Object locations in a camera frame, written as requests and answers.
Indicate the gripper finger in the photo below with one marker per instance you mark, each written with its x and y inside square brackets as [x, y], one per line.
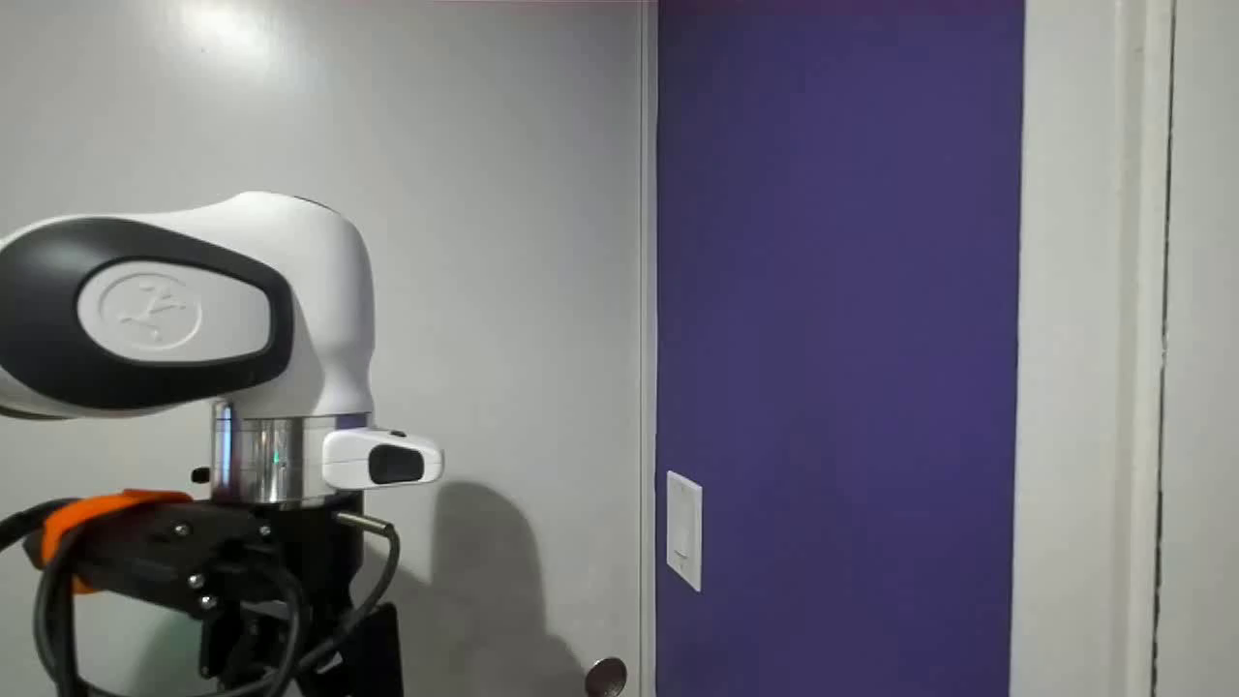
[376, 653]
[232, 647]

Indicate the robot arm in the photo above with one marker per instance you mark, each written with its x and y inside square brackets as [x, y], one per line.
[290, 290]

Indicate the silver door knob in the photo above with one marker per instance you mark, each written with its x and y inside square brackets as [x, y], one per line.
[606, 678]

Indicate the white light switch plate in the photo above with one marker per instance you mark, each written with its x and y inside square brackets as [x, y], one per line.
[683, 528]

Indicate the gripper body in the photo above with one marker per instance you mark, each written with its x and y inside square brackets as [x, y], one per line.
[324, 557]

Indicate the white door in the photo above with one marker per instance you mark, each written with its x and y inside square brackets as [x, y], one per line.
[1205, 339]

